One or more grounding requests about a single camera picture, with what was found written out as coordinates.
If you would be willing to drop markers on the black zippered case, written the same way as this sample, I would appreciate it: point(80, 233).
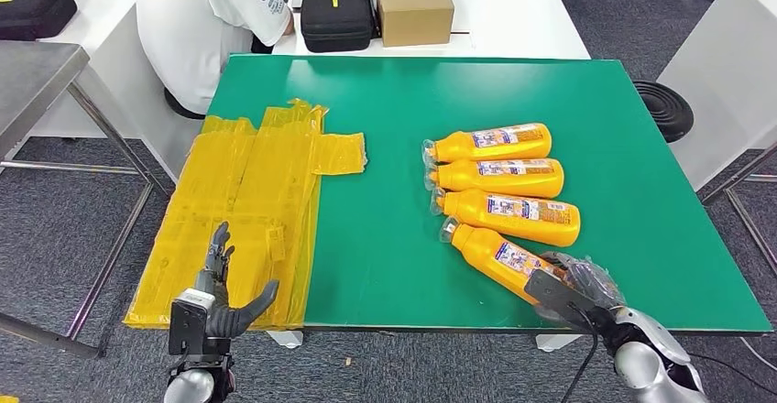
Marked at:
point(30, 10)
point(337, 21)

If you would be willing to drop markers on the orange detergent bottle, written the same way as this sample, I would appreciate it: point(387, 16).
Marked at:
point(461, 145)
point(473, 206)
point(467, 180)
point(479, 251)

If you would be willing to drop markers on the brown cardboard box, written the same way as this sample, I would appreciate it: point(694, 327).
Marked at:
point(414, 18)

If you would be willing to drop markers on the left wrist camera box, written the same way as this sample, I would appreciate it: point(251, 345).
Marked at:
point(187, 321)

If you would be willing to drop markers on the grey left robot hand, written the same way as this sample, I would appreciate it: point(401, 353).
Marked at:
point(234, 322)

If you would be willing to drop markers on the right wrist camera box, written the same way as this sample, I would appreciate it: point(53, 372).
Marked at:
point(552, 291)

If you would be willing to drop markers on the yellow floor marker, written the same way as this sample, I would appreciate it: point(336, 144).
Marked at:
point(7, 399)

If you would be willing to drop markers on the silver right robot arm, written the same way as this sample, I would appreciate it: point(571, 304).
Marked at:
point(643, 370)

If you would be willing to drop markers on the white desk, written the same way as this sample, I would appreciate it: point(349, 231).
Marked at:
point(722, 84)
point(115, 54)
point(516, 18)

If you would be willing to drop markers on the person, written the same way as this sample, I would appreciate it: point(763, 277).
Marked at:
point(188, 30)

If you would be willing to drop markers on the white table foot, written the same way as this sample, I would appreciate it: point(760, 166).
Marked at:
point(555, 342)
point(285, 339)

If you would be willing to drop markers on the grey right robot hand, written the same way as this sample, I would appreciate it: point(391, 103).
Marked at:
point(598, 285)

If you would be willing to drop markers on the yellow plastic-wrapped cardboard sheet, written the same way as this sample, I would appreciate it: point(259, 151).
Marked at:
point(267, 194)

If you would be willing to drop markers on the steel table frame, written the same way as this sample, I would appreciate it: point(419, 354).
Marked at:
point(749, 221)

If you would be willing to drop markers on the black ribbed round stool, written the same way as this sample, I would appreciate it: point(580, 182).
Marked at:
point(663, 110)

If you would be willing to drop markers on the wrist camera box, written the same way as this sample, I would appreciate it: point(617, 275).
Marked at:
point(187, 321)
point(552, 291)

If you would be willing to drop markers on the steel table with legs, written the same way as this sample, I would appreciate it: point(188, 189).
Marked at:
point(30, 81)

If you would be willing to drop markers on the green table board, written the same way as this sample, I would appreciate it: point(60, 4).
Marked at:
point(485, 97)

